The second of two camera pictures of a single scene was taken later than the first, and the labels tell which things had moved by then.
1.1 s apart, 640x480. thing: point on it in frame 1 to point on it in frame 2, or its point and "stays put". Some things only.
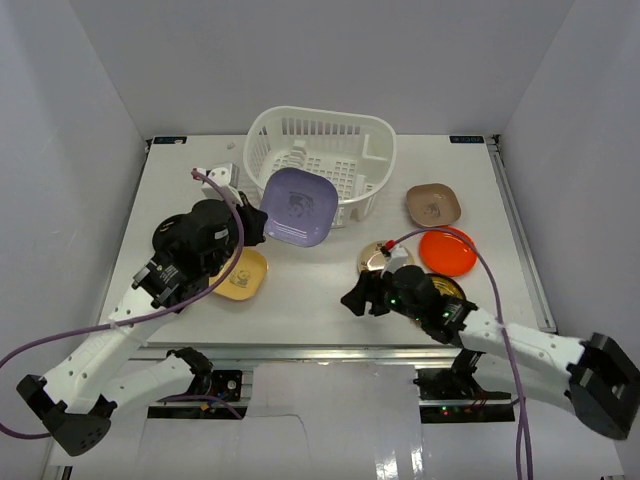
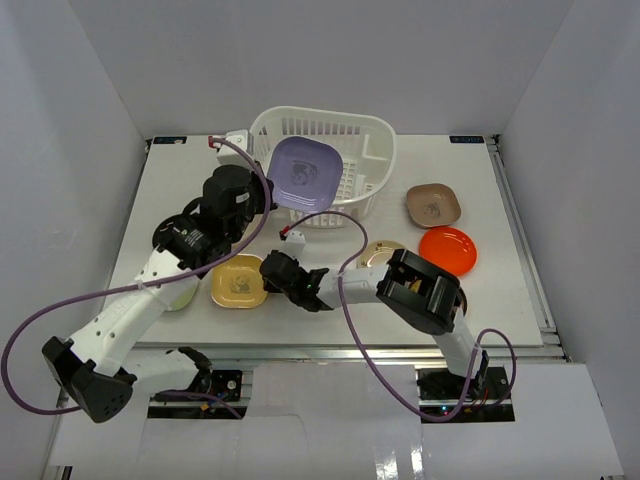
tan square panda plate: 432,205 stays put
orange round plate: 446,253 stays put
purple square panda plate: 300,206 to 305,173
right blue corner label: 466,139 stays put
